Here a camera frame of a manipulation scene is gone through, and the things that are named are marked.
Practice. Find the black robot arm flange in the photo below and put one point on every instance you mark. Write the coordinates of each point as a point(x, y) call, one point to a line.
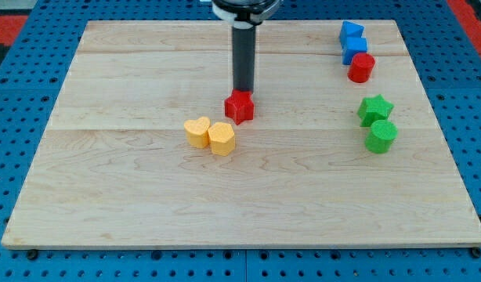
point(245, 14)

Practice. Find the yellow pentagon block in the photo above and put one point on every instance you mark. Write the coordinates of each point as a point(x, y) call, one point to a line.
point(222, 138)

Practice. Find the red star block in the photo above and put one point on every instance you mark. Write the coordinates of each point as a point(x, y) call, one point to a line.
point(239, 106)

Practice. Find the yellow heart block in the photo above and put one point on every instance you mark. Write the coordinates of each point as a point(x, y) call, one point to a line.
point(197, 132)

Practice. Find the light wooden board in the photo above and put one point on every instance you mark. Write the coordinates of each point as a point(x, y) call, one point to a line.
point(114, 170)

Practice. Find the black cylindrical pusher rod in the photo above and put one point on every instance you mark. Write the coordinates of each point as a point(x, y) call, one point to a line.
point(243, 52)

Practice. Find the red cylinder block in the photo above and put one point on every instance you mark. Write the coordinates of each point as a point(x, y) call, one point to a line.
point(361, 67)

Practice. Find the green star block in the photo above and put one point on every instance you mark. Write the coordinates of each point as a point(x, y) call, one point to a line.
point(374, 108)

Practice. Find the green cylinder block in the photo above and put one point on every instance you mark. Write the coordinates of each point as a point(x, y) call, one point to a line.
point(381, 136)

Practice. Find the blue cube block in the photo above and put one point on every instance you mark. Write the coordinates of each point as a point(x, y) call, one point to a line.
point(351, 46)

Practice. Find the blue triangle block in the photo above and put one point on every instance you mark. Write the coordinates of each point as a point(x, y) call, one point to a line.
point(350, 30)

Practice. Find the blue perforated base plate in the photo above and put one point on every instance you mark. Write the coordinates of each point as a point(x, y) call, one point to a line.
point(448, 66)

